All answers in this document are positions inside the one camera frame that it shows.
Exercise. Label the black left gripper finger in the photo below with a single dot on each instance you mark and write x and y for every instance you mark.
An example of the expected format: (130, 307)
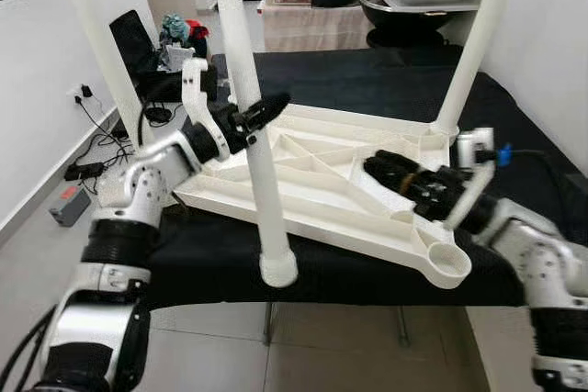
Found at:
(268, 110)

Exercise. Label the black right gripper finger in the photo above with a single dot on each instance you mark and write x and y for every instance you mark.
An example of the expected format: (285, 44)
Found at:
(404, 159)
(395, 181)

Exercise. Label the white plastic children table top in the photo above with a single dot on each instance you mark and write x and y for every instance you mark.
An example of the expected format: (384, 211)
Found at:
(322, 185)

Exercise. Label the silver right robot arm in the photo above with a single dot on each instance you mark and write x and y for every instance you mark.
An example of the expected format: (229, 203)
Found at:
(542, 263)

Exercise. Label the tan rubber band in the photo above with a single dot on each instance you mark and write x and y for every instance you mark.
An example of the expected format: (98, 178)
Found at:
(407, 185)

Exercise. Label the black router with antennas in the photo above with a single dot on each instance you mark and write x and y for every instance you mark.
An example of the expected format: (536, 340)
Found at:
(158, 117)

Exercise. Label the black tablecloth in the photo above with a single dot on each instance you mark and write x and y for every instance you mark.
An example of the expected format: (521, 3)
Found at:
(386, 80)

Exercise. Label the white grey fabric item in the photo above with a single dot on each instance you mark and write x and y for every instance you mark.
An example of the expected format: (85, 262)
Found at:
(179, 57)

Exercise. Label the beige cloth covered furniture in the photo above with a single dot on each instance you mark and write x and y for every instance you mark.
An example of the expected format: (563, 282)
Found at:
(322, 29)

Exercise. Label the red clothes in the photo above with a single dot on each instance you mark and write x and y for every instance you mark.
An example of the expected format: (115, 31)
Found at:
(197, 32)

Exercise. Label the teal clothes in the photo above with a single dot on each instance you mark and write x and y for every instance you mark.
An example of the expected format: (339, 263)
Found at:
(175, 29)

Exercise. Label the open black suitcase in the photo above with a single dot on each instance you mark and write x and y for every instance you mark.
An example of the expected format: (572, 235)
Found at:
(129, 39)

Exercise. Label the black wok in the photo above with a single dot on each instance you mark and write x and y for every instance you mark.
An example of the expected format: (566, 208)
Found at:
(404, 20)

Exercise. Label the black plug adapter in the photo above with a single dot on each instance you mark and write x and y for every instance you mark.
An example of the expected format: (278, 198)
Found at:
(87, 91)

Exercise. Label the black power strip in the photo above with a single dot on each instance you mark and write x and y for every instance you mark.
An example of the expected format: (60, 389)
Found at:
(84, 171)

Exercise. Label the grey box with red label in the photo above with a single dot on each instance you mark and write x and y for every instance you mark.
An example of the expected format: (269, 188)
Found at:
(69, 207)

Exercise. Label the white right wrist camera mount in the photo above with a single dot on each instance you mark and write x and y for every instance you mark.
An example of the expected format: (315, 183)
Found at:
(473, 149)

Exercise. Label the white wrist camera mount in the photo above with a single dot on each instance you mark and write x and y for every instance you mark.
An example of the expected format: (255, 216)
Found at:
(473, 149)
(195, 89)

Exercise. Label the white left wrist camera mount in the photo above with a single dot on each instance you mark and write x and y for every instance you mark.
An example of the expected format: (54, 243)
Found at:
(195, 89)

